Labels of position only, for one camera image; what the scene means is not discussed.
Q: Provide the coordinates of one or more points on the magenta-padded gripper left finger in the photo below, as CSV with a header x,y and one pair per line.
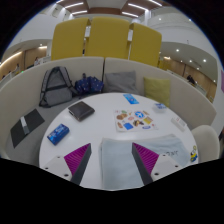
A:
x,y
55,164

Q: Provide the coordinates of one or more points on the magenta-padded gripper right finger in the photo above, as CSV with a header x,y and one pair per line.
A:
x,y
165,163

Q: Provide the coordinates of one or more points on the light blue towel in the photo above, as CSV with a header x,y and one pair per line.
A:
x,y
116,163

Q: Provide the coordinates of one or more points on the yellow cartoon figure toy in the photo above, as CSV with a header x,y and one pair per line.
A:
x,y
193,156

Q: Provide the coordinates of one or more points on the blue rectangular box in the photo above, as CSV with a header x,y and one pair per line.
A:
x,y
58,134

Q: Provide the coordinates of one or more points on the white box with red print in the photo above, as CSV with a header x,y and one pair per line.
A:
x,y
179,123

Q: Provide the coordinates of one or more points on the beige armchair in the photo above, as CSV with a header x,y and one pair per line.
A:
x,y
206,141

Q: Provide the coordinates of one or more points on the black laptop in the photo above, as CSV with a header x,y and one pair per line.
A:
x,y
33,120

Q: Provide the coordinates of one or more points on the colourful sticker sheet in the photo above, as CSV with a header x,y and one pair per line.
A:
x,y
133,120

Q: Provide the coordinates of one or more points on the blue and white tissue pack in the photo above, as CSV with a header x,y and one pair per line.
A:
x,y
160,107

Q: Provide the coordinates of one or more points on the dark grey wallet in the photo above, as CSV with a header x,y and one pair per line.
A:
x,y
81,110

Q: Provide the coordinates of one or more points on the curved beige sofa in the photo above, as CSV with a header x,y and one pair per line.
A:
x,y
183,96

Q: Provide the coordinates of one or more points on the blue card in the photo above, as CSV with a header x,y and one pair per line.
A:
x,y
131,99

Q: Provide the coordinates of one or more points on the olive green cushion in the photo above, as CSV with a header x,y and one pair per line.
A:
x,y
157,90

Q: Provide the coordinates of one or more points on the grey backpack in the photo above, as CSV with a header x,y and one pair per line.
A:
x,y
55,88

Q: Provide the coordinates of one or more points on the navy dotted bag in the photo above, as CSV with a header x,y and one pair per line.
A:
x,y
88,85

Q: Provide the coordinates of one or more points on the person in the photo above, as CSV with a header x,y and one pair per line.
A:
x,y
190,79

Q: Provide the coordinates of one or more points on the grey cushion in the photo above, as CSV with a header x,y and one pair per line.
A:
x,y
120,82

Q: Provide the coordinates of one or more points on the yellow upholstered panel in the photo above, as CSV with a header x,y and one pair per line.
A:
x,y
106,38
68,40
145,45

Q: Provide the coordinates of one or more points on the ceiling lights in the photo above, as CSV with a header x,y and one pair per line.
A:
x,y
74,5

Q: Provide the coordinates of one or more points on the purple wall poster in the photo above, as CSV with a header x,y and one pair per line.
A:
x,y
222,81

